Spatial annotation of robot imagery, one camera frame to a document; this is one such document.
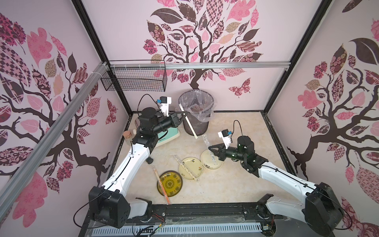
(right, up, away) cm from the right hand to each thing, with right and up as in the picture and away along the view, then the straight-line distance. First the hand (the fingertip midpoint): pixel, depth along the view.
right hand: (210, 147), depth 75 cm
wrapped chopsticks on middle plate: (-14, -14, +12) cm, 23 cm away
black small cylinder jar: (-37, -11, +15) cm, 41 cm away
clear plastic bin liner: (-5, +28, +28) cm, 40 cm away
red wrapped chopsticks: (-26, -24, +6) cm, 36 cm away
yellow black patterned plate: (-21, -22, +9) cm, 32 cm away
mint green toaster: (-22, +6, -8) cm, 24 cm away
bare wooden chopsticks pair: (-11, +12, -5) cm, 17 cm away
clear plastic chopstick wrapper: (-1, +1, -1) cm, 2 cm away
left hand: (-12, +16, -6) cm, 21 cm away
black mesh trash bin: (-4, +10, +22) cm, 24 cm away
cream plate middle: (-8, -14, +16) cm, 23 cm away
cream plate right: (0, -12, +17) cm, 21 cm away
